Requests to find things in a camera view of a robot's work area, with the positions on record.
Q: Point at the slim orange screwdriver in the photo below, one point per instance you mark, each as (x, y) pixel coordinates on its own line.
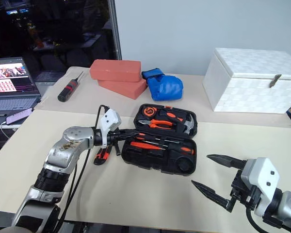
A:
(145, 145)

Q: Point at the open laptop computer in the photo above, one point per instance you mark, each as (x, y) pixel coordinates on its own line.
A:
(12, 82)

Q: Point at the black red screwdriver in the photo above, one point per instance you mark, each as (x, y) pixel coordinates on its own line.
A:
(69, 89)

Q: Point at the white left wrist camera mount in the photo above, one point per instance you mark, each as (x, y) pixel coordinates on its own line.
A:
(109, 121)

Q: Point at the thin black precision screwdriver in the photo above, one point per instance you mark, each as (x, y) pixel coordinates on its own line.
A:
(160, 139)

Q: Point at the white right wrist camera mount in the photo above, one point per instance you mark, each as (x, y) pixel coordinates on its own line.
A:
(262, 177)

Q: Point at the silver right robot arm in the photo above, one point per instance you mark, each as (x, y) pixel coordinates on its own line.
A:
(289, 206)

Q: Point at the smartphone with pink screen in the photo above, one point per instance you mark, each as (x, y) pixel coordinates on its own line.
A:
(19, 116)

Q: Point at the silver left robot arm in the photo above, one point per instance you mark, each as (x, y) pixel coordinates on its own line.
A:
(63, 151)

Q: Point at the white woven lidded box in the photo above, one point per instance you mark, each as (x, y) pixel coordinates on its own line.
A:
(249, 85)

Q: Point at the red brick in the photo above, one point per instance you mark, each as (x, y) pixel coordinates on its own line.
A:
(116, 69)
(128, 88)

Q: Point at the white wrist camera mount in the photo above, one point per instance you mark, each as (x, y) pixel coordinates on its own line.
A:
(109, 121)
(262, 177)

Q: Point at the blue padded glove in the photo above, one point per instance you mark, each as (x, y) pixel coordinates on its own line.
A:
(166, 87)

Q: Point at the orange black tape measure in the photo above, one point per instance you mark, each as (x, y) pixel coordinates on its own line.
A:
(150, 112)

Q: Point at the grey threaded metal pole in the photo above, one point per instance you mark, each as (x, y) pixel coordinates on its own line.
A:
(116, 29)

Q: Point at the black plastic tool case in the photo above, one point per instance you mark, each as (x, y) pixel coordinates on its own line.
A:
(160, 160)

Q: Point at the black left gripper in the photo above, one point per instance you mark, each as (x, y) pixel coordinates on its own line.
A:
(114, 138)

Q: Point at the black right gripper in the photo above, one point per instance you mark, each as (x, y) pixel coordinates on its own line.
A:
(242, 191)

